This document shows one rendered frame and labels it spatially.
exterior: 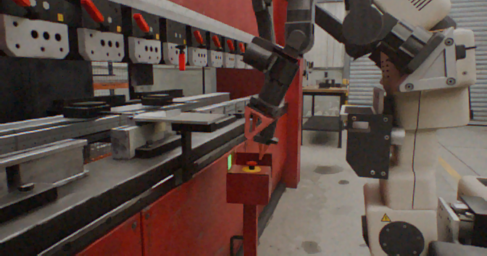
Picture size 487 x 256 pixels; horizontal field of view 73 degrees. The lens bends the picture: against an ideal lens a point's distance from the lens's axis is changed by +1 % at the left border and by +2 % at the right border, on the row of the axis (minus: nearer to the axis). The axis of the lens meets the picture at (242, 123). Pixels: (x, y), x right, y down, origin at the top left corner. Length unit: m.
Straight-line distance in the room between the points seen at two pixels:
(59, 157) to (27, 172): 0.08
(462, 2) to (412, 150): 7.86
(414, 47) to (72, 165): 0.82
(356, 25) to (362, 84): 7.63
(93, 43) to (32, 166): 0.33
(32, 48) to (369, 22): 0.68
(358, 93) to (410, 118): 7.44
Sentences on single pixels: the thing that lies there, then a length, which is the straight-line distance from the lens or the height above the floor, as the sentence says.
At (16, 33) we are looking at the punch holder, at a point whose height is 1.22.
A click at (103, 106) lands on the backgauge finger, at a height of 1.02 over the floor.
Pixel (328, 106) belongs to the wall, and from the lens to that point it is 8.42.
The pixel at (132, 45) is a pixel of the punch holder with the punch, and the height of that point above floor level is 1.23.
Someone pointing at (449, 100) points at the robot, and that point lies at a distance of 0.92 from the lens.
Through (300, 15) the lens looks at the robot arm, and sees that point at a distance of 0.74.
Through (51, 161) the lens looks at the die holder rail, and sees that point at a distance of 0.88.
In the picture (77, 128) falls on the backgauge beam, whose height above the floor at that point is 0.95.
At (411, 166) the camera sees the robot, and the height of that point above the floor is 0.91.
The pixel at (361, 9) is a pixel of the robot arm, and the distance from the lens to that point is 0.71.
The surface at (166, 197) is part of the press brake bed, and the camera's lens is 1.07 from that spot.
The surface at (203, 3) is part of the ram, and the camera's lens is 1.57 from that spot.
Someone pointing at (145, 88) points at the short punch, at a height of 1.09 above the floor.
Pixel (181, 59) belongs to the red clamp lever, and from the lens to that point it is 1.27.
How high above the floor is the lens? 1.14
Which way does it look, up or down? 9 degrees down
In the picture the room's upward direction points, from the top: straight up
